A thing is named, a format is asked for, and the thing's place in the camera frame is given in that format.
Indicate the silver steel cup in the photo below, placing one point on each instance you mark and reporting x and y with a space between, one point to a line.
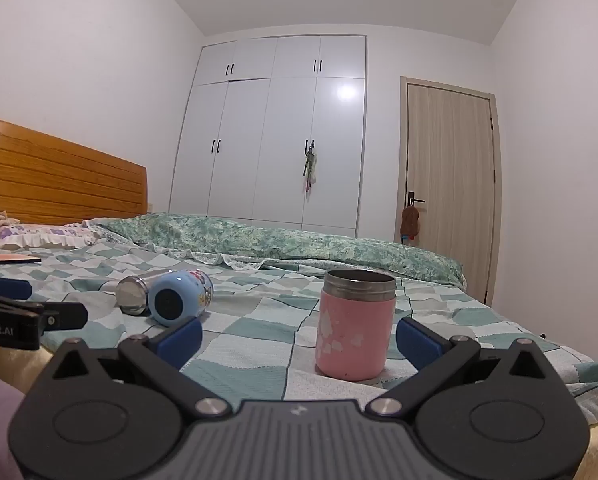
131 296

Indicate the pink steel-rimmed cup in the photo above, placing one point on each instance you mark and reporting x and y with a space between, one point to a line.
355 330

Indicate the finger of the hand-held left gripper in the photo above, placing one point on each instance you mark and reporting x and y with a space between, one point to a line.
66 316
4 287

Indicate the brown hanging pouch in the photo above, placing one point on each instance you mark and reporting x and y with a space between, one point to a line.
409 222

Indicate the blue printed cup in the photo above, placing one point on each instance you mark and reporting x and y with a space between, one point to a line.
181 297

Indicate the white wardrobe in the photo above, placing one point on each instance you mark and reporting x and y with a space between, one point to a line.
274 135

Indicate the wooden bed headboard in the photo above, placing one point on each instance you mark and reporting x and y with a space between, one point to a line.
54 180

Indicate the green checked bed sheet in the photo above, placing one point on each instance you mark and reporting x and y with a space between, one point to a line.
259 320

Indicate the purple floral pillow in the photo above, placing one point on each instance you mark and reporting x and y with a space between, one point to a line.
44 236

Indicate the green floral blanket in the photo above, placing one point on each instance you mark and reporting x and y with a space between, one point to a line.
279 245

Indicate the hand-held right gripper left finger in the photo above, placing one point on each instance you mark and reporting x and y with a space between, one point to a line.
180 338

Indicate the beige wooden door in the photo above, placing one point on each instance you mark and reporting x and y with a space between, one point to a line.
451 185

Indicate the pink flat book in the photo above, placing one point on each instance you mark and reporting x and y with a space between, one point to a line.
9 258

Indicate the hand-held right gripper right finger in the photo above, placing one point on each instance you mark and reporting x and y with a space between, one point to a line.
420 342

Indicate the yellow mattress cover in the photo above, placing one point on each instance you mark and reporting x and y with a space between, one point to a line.
14 365

